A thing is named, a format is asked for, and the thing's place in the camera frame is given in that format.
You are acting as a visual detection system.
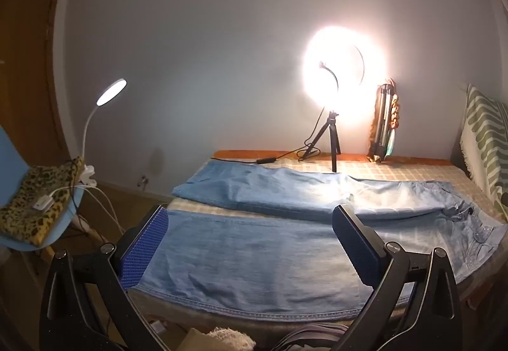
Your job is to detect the dark striped cloth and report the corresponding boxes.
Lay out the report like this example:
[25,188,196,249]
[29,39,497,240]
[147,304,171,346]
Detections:
[274,321,358,351]

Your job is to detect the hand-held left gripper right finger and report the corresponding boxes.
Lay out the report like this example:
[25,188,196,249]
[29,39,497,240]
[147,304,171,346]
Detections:
[332,203,463,351]

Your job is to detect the white knit cloth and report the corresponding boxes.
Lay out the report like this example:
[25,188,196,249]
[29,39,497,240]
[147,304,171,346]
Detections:
[200,327,257,351]

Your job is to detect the leopard print cloth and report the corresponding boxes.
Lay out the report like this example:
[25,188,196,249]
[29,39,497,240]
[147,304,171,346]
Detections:
[0,156,86,247]

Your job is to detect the round ring light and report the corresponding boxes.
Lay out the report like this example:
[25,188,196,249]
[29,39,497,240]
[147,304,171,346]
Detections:
[302,28,384,110]

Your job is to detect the white cable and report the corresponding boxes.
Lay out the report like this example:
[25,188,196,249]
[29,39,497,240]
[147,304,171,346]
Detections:
[51,183,124,237]

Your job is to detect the green and white patterned throw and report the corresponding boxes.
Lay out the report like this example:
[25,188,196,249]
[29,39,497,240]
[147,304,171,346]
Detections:
[459,83,508,223]

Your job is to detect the white charger adapter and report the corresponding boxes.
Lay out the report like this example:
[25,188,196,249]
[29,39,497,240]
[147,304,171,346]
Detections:
[32,194,55,211]

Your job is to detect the light blue denim pants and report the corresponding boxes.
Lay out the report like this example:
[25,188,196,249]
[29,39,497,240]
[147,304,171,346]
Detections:
[137,160,508,323]

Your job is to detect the orange bed sheet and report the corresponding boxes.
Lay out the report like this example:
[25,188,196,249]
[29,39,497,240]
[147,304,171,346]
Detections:
[212,150,453,166]

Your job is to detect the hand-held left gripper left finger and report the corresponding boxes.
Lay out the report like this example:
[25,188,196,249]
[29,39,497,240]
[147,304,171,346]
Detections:
[39,205,171,351]

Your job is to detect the beige checked bed blanket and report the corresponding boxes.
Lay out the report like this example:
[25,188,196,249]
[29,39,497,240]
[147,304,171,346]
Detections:
[127,156,508,336]

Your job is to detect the wooden door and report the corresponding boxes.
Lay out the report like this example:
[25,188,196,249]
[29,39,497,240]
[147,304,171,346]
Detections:
[0,0,73,162]

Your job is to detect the folded stand with patterned cloth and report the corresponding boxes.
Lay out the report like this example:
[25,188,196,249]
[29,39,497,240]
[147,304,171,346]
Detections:
[367,78,401,163]

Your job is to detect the small black tripod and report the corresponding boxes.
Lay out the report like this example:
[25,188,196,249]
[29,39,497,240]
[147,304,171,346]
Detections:
[313,109,343,173]

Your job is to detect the white gooseneck desk lamp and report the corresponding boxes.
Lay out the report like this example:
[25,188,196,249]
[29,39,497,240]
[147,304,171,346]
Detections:
[80,78,128,188]

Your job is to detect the blue chair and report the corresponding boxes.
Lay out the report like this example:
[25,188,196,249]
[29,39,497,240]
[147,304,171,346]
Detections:
[0,125,86,255]

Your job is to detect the black ring light cable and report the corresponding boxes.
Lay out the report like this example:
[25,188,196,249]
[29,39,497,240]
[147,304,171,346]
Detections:
[214,113,331,166]

